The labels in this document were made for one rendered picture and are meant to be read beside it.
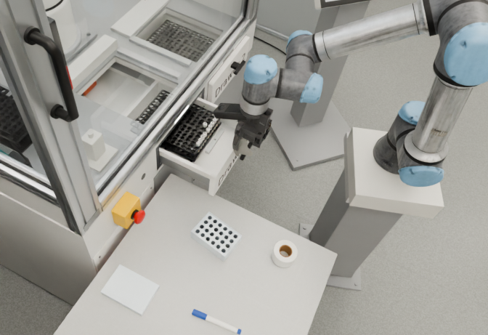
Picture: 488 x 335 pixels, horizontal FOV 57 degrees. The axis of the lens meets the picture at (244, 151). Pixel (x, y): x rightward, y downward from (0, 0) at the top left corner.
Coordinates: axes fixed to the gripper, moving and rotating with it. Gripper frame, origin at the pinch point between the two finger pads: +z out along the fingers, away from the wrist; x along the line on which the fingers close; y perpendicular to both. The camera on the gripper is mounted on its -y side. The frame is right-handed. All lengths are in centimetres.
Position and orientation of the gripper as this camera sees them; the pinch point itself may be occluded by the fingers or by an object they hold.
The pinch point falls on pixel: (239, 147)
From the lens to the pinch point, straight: 135.6
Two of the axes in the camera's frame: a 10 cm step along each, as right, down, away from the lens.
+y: 8.9, 4.1, -1.8
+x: 4.3, -6.9, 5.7
